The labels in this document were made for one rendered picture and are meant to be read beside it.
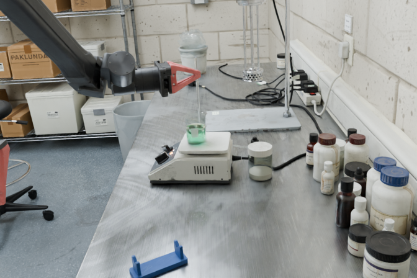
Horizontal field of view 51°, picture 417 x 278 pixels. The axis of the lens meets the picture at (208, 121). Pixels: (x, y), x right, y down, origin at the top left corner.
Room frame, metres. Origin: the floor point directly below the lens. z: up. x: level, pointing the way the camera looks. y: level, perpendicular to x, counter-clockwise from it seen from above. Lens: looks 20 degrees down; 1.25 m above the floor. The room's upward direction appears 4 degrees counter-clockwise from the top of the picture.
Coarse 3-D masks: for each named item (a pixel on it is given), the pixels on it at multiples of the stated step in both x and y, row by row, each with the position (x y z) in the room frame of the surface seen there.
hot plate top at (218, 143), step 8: (184, 136) 1.05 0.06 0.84; (208, 136) 1.04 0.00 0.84; (216, 136) 1.03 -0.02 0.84; (224, 136) 1.03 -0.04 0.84; (184, 144) 0.99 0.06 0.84; (208, 144) 0.98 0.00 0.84; (216, 144) 0.98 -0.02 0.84; (224, 144) 0.98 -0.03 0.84; (184, 152) 0.95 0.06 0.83; (192, 152) 0.95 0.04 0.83; (200, 152) 0.95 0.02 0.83; (208, 152) 0.95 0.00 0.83; (216, 152) 0.94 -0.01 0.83; (224, 152) 0.94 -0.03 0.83
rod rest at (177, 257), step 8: (176, 240) 0.67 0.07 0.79; (176, 248) 0.66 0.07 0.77; (160, 256) 0.66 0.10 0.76; (168, 256) 0.66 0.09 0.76; (176, 256) 0.66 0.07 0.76; (184, 256) 0.66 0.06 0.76; (136, 264) 0.62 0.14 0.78; (144, 264) 0.64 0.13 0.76; (152, 264) 0.64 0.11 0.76; (160, 264) 0.64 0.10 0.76; (168, 264) 0.64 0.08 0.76; (176, 264) 0.64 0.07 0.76; (136, 272) 0.62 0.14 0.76; (144, 272) 0.62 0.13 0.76; (152, 272) 0.62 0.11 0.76; (160, 272) 0.63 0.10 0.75
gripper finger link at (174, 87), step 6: (174, 66) 0.97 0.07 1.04; (180, 66) 0.98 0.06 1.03; (174, 72) 0.97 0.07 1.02; (186, 72) 0.99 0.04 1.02; (192, 72) 1.00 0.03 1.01; (198, 72) 1.00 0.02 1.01; (168, 78) 0.97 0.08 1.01; (174, 78) 0.98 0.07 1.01; (192, 78) 1.00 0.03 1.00; (198, 78) 1.00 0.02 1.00; (168, 84) 0.97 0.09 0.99; (174, 84) 0.97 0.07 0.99; (180, 84) 0.98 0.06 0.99; (186, 84) 0.99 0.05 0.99; (168, 90) 0.98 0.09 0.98; (174, 90) 0.97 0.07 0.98
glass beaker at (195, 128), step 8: (192, 112) 1.03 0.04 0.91; (200, 112) 1.02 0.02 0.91; (192, 120) 0.97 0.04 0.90; (200, 120) 0.98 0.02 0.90; (192, 128) 0.98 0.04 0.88; (200, 128) 0.98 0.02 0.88; (192, 136) 0.98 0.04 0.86; (200, 136) 0.98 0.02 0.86; (192, 144) 0.98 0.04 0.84; (200, 144) 0.98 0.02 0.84
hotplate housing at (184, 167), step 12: (180, 144) 1.05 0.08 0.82; (180, 156) 0.96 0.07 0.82; (192, 156) 0.96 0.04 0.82; (204, 156) 0.95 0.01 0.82; (216, 156) 0.95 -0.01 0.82; (228, 156) 0.95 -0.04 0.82; (240, 156) 1.02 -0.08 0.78; (168, 168) 0.95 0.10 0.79; (180, 168) 0.95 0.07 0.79; (192, 168) 0.95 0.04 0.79; (204, 168) 0.94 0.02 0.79; (216, 168) 0.94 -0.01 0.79; (228, 168) 0.94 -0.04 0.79; (156, 180) 0.96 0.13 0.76; (168, 180) 0.96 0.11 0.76; (180, 180) 0.95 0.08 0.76; (192, 180) 0.95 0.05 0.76; (204, 180) 0.95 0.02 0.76; (216, 180) 0.94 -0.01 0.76; (228, 180) 0.94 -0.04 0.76
